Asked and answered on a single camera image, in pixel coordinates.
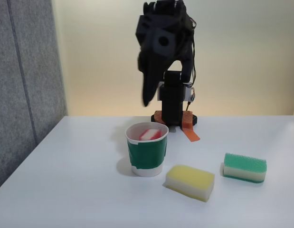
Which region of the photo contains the yellow and white sponge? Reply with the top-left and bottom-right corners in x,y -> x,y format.
164,164 -> 216,203

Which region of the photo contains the white paper cup green tape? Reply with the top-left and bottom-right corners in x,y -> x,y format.
124,121 -> 169,178

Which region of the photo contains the green and white sponge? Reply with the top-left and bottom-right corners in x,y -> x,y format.
223,152 -> 267,184

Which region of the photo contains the red and white sponge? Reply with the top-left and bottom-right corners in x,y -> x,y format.
139,128 -> 161,141

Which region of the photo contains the gray felt partition panel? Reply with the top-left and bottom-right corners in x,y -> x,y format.
0,0 -> 68,193

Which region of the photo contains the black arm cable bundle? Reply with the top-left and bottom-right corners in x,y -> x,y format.
188,16 -> 198,105

